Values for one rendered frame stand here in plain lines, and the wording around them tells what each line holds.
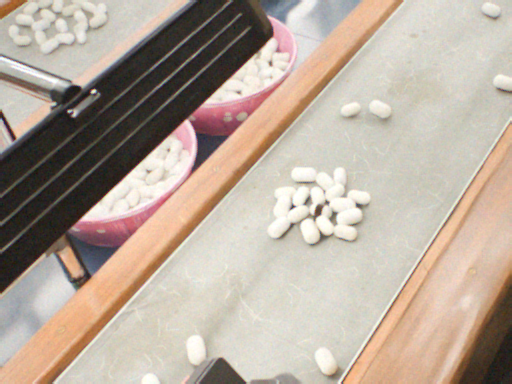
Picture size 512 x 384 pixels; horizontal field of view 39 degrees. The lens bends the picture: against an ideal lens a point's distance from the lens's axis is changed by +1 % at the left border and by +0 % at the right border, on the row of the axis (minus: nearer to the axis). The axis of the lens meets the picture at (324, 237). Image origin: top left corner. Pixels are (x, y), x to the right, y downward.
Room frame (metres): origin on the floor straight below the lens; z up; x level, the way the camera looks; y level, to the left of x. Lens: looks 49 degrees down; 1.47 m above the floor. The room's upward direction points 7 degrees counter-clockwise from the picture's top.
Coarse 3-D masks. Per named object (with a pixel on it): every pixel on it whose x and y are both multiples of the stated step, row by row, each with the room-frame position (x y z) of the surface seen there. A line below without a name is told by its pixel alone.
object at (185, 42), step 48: (192, 0) 0.62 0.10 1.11; (240, 0) 0.65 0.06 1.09; (144, 48) 0.56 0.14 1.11; (192, 48) 0.58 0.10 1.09; (240, 48) 0.61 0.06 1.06; (144, 96) 0.52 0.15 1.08; (192, 96) 0.55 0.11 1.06; (48, 144) 0.45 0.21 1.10; (96, 144) 0.47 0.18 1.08; (144, 144) 0.49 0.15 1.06; (0, 192) 0.40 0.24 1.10; (48, 192) 0.42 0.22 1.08; (96, 192) 0.44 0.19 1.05; (0, 240) 0.37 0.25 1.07; (48, 240) 0.39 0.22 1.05; (0, 288) 0.35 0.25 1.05
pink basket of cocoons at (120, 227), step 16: (192, 128) 0.85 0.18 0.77; (192, 144) 0.82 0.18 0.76; (192, 160) 0.78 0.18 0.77; (144, 208) 0.70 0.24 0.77; (80, 224) 0.69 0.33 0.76; (96, 224) 0.69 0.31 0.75; (112, 224) 0.69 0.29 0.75; (128, 224) 0.70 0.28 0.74; (96, 240) 0.71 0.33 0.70; (112, 240) 0.71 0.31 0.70
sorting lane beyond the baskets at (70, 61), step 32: (32, 0) 1.34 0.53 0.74; (64, 0) 1.32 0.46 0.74; (96, 0) 1.31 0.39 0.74; (128, 0) 1.30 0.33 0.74; (160, 0) 1.28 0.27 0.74; (0, 32) 1.23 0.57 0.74; (32, 32) 1.22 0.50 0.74; (96, 32) 1.20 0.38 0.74; (128, 32) 1.18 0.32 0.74; (32, 64) 1.11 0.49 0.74; (64, 64) 1.10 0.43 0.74; (0, 96) 1.03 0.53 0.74
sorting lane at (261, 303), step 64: (448, 0) 1.17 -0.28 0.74; (384, 64) 1.00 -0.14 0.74; (448, 64) 0.98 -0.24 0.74; (320, 128) 0.85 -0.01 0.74; (384, 128) 0.83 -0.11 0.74; (448, 128) 0.82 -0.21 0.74; (256, 192) 0.73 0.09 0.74; (384, 192) 0.70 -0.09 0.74; (448, 192) 0.68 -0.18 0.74; (192, 256) 0.62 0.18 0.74; (256, 256) 0.61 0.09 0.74; (320, 256) 0.59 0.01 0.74; (384, 256) 0.58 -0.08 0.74; (128, 320) 0.53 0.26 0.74; (192, 320) 0.52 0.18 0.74; (256, 320) 0.50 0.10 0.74; (320, 320) 0.49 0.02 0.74
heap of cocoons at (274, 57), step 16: (272, 48) 1.08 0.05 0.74; (256, 64) 1.04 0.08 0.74; (272, 64) 1.06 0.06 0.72; (288, 64) 1.02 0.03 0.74; (240, 80) 1.02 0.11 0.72; (256, 80) 0.99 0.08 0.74; (272, 80) 0.99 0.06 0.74; (224, 96) 0.96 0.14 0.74; (240, 96) 0.96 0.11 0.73; (240, 112) 0.92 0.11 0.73
